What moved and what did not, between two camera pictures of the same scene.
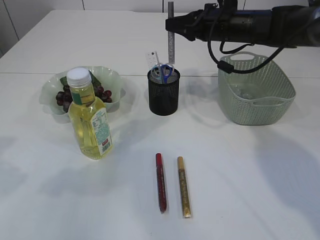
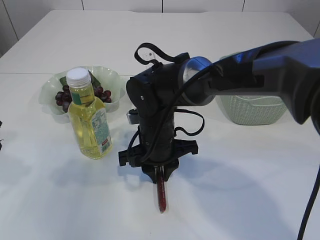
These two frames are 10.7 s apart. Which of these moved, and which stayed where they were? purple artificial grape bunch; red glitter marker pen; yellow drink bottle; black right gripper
Moved: black right gripper
Stayed: purple artificial grape bunch; red glitter marker pen; yellow drink bottle
